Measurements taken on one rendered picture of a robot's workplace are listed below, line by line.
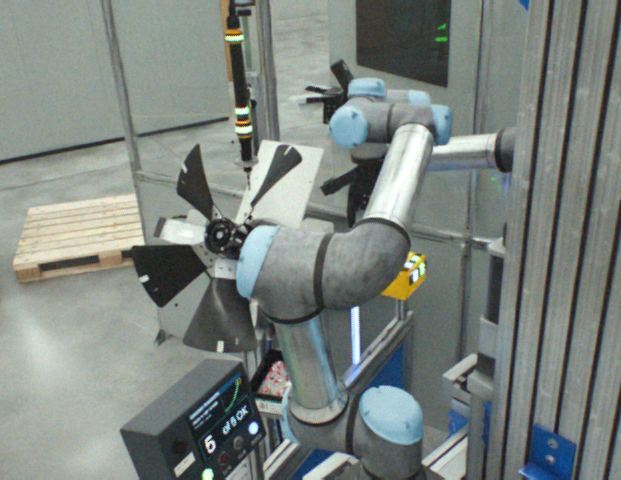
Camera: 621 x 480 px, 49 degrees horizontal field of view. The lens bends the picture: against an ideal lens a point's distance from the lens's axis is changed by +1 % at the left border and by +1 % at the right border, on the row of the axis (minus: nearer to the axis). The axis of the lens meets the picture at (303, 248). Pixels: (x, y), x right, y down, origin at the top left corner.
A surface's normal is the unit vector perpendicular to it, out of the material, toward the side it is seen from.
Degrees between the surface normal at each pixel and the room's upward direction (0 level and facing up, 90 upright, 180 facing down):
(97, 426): 0
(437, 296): 90
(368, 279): 82
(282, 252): 40
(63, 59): 90
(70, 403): 0
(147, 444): 90
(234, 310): 49
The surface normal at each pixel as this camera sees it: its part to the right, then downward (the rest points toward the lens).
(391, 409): 0.07, -0.87
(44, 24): 0.51, 0.37
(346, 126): -0.33, 0.44
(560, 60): -0.74, 0.34
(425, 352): -0.54, 0.40
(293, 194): -0.45, -0.26
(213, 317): 0.16, -0.23
